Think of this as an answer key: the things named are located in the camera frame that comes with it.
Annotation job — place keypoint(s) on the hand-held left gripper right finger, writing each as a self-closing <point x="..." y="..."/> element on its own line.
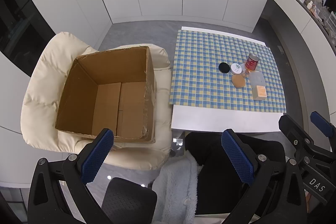
<point x="236" y="158"/>

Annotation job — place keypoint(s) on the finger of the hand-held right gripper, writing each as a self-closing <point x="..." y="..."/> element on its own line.
<point x="294" y="132"/>
<point x="319" y="123"/>

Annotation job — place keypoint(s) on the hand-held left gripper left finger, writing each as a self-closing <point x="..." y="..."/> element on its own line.
<point x="97" y="157"/>

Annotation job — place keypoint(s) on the small white cardboard box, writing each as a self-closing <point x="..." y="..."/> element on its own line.
<point x="259" y="93"/>

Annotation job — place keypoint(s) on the brown cardboard box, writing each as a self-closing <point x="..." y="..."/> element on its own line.
<point x="105" y="103"/>

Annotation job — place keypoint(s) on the clear oval plastic case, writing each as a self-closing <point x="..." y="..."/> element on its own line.
<point x="257" y="79"/>

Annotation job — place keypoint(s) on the clear bottle with pink cap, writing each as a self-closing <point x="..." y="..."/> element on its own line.
<point x="246" y="73"/>

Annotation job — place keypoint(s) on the beige powder puff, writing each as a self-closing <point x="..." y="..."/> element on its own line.
<point x="238" y="81"/>

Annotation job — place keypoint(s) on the red tin can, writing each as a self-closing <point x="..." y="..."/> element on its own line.
<point x="252" y="62"/>

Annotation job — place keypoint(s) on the white round powder compact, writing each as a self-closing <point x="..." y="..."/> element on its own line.
<point x="236" y="68"/>

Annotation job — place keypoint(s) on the black round compact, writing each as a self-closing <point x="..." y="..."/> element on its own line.
<point x="224" y="67"/>

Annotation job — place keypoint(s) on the cream padded chair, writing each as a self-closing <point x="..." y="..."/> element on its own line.
<point x="47" y="87"/>

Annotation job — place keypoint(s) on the blue yellow checkered tablecloth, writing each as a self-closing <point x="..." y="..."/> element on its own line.
<point x="199" y="77"/>

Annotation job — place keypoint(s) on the black built-in oven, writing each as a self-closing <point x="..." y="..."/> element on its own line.
<point x="21" y="19"/>

